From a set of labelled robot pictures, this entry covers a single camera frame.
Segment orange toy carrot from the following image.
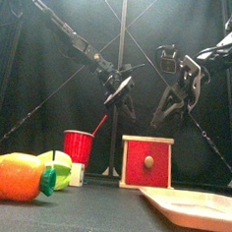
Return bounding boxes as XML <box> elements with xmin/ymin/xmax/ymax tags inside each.
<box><xmin>0</xmin><ymin>150</ymin><xmax>60</xmax><ymax>205</ymax></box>

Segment red drinking straw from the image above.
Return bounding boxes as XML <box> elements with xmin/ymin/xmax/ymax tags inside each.
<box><xmin>91</xmin><ymin>112</ymin><xmax>109</xmax><ymax>138</ymax></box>

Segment wooden box with slot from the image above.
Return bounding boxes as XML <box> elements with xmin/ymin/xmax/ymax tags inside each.
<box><xmin>117</xmin><ymin>134</ymin><xmax>178</xmax><ymax>193</ymax></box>

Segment red ribbed plastic cup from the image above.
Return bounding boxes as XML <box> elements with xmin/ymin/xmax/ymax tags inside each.
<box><xmin>60</xmin><ymin>129</ymin><xmax>96</xmax><ymax>173</ymax></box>

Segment red drawer with wooden knob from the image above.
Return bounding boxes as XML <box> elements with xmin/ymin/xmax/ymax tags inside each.
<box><xmin>125</xmin><ymin>140</ymin><xmax>173</xmax><ymax>189</ymax></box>

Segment green toy lettuce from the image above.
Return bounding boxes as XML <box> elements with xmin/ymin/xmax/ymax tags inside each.
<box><xmin>34</xmin><ymin>148</ymin><xmax>75</xmax><ymax>194</ymax></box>

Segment pink plastic tray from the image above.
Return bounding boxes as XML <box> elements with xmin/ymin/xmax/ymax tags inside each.
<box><xmin>135</xmin><ymin>185</ymin><xmax>232</xmax><ymax>232</ymax></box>

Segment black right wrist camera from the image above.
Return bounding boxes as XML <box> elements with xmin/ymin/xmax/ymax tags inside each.
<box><xmin>158</xmin><ymin>46</ymin><xmax>181</xmax><ymax>76</ymax></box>

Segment vertical metal frame pole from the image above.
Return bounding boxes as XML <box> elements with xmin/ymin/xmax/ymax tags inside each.
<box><xmin>101</xmin><ymin>0</ymin><xmax>135</xmax><ymax>179</ymax></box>

